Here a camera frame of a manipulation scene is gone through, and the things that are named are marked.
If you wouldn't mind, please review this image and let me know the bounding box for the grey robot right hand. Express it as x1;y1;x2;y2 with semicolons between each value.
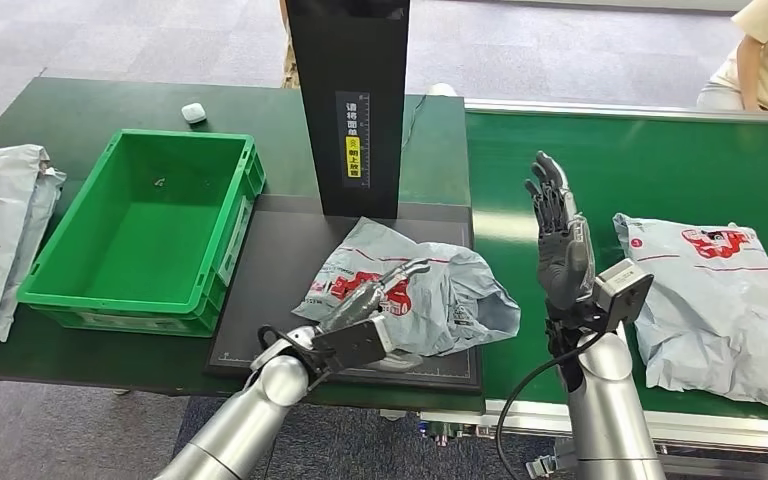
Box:
524;150;596;313

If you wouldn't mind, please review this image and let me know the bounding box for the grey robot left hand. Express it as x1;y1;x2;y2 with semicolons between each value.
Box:
317;258;432;333

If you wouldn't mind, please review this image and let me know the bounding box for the green conveyor belt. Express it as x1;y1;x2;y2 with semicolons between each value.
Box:
463;109;768;422

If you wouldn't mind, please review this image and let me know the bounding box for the conveyor control electronics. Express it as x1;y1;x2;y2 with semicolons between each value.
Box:
420;413;493;445

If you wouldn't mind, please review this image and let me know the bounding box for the black scanner platform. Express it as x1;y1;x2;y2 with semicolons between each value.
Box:
205;194;485;395

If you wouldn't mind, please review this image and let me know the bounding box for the yellow and white column label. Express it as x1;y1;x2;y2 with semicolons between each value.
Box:
334;91;371;190

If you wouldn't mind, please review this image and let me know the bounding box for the green plastic crate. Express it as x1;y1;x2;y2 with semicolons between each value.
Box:
16;129;267;339

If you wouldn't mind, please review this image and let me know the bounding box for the person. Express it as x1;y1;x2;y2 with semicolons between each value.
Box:
280;39;301;89

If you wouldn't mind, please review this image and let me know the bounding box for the black scanner column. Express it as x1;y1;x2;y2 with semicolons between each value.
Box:
284;0;412;221

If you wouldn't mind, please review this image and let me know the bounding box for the plain grey mailer bag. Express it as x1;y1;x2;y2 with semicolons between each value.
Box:
0;165;67;344

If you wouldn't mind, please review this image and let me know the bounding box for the green table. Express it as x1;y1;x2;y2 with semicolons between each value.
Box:
0;78;486;413

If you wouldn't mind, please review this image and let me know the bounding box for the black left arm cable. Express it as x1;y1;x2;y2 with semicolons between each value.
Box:
255;323;322;376

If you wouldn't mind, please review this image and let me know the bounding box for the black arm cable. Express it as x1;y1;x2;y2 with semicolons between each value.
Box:
255;323;322;376
495;331;607;480

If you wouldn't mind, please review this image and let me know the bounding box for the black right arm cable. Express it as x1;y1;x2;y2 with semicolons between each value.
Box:
495;331;607;480

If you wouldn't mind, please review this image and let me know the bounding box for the thin dark cable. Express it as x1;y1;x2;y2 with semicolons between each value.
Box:
400;94;427;150

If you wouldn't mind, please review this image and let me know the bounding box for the grey cable connector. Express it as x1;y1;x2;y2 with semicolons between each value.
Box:
526;455;574;480

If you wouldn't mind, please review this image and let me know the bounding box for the aluminium conveyor frame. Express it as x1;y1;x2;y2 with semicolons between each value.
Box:
417;97;768;458

